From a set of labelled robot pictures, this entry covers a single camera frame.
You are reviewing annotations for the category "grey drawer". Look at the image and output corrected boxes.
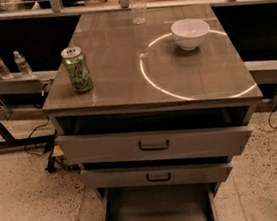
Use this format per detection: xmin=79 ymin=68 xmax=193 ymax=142
xmin=52 ymin=93 xmax=257 ymax=179
xmin=81 ymin=162 xmax=232 ymax=188
xmin=102 ymin=184 xmax=218 ymax=221

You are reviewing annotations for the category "grey drawer cabinet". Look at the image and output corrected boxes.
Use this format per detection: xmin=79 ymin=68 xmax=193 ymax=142
xmin=31 ymin=0 xmax=277 ymax=221

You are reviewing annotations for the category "green soda can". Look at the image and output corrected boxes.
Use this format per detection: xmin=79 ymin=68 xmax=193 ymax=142
xmin=61 ymin=46 xmax=93 ymax=94

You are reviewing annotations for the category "white ceramic bowl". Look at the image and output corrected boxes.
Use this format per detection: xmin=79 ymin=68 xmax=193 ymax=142
xmin=171 ymin=18 xmax=210 ymax=51

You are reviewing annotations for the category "clear bottle on cabinet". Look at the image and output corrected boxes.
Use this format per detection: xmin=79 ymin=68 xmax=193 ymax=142
xmin=130 ymin=0 xmax=147 ymax=25

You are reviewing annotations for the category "right plastic water bottle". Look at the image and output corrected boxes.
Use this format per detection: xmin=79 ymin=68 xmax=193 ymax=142
xmin=14 ymin=51 xmax=35 ymax=79

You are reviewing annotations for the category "grey side table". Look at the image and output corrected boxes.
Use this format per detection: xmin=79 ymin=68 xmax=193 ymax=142
xmin=0 ymin=70 xmax=56 ymax=150

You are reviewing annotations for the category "grey right bench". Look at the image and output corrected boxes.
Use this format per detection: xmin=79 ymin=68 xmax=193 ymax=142
xmin=243 ymin=57 xmax=277 ymax=110

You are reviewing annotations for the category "black cable left floor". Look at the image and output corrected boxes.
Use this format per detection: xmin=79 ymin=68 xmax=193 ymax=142
xmin=20 ymin=116 xmax=56 ymax=159

